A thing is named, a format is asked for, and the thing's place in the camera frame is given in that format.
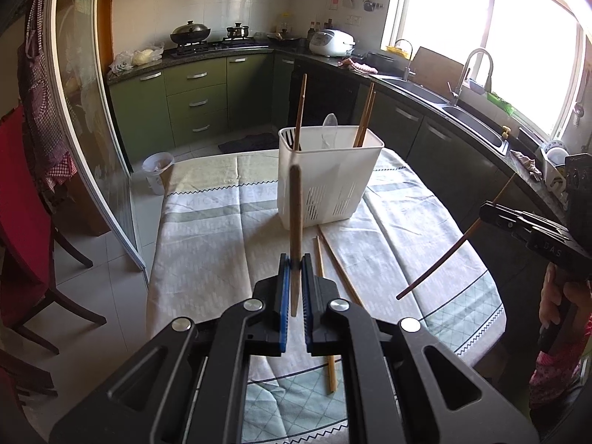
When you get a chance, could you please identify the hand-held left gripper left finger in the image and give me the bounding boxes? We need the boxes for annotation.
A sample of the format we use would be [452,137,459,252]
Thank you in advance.
[48,253,293,444]

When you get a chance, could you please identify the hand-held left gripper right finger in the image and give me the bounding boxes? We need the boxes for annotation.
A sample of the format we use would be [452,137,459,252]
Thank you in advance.
[300,253,539,444]

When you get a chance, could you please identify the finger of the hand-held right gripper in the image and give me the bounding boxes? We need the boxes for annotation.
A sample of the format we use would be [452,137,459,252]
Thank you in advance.
[480,214,543,244]
[480,200,538,226]

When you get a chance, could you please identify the dark-tipped wooden chopstick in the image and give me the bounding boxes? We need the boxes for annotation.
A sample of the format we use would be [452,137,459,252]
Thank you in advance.
[396,173,517,300]

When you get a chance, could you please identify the white plastic utensil holder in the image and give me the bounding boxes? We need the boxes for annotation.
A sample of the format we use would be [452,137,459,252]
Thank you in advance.
[277,125,385,231]

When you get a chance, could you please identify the clear plastic spoon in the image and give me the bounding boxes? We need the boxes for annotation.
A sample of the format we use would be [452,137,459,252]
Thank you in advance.
[321,113,340,149]

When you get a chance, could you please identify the person's right forearm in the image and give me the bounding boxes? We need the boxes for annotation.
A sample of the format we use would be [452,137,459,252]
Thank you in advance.
[528,319,592,410]

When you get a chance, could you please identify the person's right hand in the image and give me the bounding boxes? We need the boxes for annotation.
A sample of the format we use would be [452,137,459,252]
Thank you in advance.
[539,263,592,330]

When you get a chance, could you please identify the grey rag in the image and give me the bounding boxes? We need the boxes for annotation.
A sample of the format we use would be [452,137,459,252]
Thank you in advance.
[511,150,545,182]

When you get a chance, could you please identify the steel sink basin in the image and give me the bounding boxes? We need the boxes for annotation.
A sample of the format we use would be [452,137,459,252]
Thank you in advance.
[441,104,509,154]
[386,76,449,105]

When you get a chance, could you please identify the patterned pale green tablecloth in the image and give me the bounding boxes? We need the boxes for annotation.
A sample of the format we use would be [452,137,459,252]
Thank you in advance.
[147,145,505,444]

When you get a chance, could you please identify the green plastic bag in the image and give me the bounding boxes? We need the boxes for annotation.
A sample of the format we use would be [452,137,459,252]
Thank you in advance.
[485,91,517,117]

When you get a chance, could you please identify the tall steel faucet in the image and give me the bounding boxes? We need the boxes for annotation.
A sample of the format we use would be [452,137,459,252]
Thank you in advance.
[447,48,495,107]

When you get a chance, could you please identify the dark kitchen countertop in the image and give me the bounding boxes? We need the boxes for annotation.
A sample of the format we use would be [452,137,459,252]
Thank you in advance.
[106,37,571,216]

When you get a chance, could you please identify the wooden cutting board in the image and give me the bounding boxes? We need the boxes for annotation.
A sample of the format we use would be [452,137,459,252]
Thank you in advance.
[409,46,466,92]

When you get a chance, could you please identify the dark floor mat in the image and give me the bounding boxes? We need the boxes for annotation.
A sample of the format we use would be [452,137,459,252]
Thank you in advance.
[217,132,280,155]

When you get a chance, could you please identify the small steel faucet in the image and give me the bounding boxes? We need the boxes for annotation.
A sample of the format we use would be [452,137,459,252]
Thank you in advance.
[393,39,415,83]

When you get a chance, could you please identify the white plastic bucket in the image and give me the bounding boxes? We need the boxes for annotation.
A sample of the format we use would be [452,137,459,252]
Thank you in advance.
[141,152,176,196]

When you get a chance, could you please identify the kitchen window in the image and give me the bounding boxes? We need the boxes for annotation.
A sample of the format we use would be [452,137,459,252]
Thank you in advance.
[381,0,592,140]

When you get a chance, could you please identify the pink cloth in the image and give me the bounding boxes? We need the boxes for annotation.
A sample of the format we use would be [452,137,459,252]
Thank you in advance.
[339,57,379,75]

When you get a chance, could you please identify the white rice cooker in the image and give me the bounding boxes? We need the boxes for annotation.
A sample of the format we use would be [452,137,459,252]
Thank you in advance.
[308,29,357,57]

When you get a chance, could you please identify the dark wooden chair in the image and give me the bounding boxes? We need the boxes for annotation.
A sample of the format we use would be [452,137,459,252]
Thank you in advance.
[0,347,59,426]

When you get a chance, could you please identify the condiment bottles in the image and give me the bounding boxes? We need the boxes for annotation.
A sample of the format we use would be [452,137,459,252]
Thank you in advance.
[307,18,334,38]

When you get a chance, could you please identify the gas stove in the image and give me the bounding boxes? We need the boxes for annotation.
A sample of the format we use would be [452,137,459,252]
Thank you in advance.
[169,39,270,59]

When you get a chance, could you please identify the black frying pan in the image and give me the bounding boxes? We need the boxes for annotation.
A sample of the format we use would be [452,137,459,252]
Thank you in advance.
[267,28,307,44]

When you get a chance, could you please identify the red covered wooden chair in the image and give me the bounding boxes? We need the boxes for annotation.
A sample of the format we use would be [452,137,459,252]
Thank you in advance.
[0,104,108,357]

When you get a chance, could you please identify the sliding glass door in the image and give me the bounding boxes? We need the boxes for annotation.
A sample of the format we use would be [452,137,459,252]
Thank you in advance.
[46,0,149,272]

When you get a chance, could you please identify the plastic bag of food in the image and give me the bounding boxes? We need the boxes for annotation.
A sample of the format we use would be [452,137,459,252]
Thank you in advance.
[109,44,165,75]

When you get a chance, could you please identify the black wok with lid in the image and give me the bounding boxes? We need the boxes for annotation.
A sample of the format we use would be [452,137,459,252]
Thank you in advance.
[170,20,212,47]

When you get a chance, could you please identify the checked hanging apron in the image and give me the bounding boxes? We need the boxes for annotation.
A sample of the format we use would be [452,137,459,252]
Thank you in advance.
[17,0,78,191]

